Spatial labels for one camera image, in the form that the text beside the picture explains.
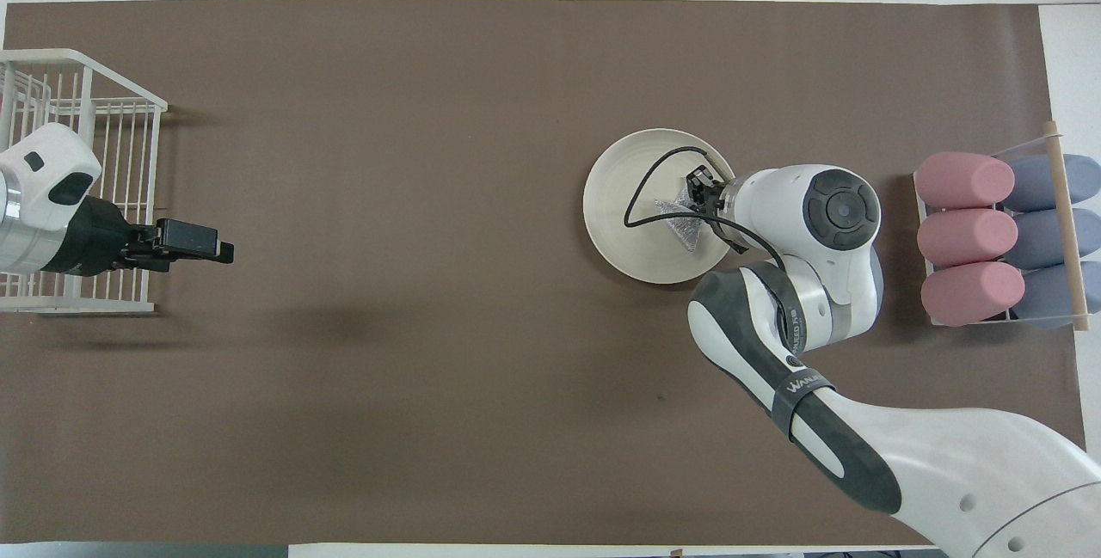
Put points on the pink cylinder sponge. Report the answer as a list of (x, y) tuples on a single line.
[(963, 180), (970, 293), (965, 237)]

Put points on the blue-grey cylinder sponge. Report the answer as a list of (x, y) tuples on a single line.
[(1036, 184), (1036, 240)]

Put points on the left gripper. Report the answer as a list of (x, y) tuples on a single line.
[(90, 236)]

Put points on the cream round plate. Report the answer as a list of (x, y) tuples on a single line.
[(624, 240)]

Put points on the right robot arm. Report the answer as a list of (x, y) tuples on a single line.
[(860, 300)]

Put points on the grey mesh sponge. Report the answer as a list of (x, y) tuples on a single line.
[(681, 223)]

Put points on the bottom blue cup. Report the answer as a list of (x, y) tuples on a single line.
[(1045, 296)]

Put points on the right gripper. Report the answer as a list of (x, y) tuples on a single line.
[(714, 199)]

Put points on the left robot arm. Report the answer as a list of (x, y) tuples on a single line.
[(34, 197)]

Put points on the wooden rod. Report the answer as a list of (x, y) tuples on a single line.
[(1067, 223)]

